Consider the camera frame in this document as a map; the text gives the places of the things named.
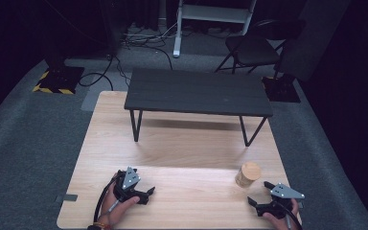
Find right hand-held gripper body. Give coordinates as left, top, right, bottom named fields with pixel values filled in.
left=255, top=182, right=306, bottom=220

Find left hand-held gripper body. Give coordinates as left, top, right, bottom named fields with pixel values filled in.
left=112, top=166, right=142, bottom=202

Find wooden jar with lid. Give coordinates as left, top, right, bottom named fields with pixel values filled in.
left=234, top=161, right=263, bottom=189

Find black shelf with metal legs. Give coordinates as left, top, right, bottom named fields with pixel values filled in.
left=124, top=67, right=274, bottom=149

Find person's right hand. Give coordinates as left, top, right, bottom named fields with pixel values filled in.
left=261, top=198, right=302, bottom=230

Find person's left hand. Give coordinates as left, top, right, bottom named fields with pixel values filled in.
left=97, top=172, right=141, bottom=227

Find grey tape strip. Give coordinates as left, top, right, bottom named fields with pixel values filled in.
left=55, top=193, right=79, bottom=203

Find grey floor sheet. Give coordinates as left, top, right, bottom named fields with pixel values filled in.
left=80, top=71, right=132, bottom=113

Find black base with yellow stripes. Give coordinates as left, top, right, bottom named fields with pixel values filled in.
left=32, top=65, right=86, bottom=96

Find black folding chair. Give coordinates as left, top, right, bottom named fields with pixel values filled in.
left=215, top=18, right=307, bottom=81

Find grey curtain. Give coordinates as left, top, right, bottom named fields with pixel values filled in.
left=280, top=0, right=353, bottom=82

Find white metal stand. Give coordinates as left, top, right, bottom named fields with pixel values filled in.
left=172, top=0, right=259, bottom=58

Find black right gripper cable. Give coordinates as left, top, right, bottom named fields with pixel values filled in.
left=274, top=200, right=303, bottom=230

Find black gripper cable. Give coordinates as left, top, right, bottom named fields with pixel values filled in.
left=92, top=173, right=120, bottom=224
left=274, top=200, right=303, bottom=230

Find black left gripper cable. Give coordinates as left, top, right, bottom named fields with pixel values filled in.
left=92, top=173, right=120, bottom=224

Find bracelet on wrist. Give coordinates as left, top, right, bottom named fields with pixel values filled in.
left=86, top=221, right=113, bottom=230

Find black stand base plate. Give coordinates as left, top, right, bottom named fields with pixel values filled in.
left=261, top=74, right=302, bottom=104

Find black looped floor cable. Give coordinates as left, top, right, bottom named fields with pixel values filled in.
left=78, top=55, right=115, bottom=93

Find bundle of floor cables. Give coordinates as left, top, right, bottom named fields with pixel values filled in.
left=120, top=21, right=180, bottom=71

